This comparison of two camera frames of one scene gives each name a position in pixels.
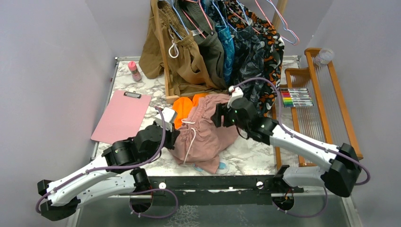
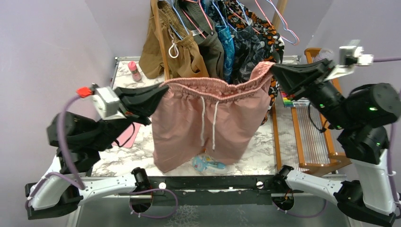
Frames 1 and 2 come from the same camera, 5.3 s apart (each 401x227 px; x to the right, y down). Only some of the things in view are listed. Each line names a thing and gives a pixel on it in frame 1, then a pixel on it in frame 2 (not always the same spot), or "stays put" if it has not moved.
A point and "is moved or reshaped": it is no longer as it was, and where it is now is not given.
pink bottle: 136,75 stays put
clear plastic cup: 324,56 stays put
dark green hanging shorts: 202,27 stays put
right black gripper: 221,109 -> 297,78
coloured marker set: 296,97 stays put
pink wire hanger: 284,21 stays put
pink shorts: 199,141 is moved or reshaped
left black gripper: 173,135 -> 138,103
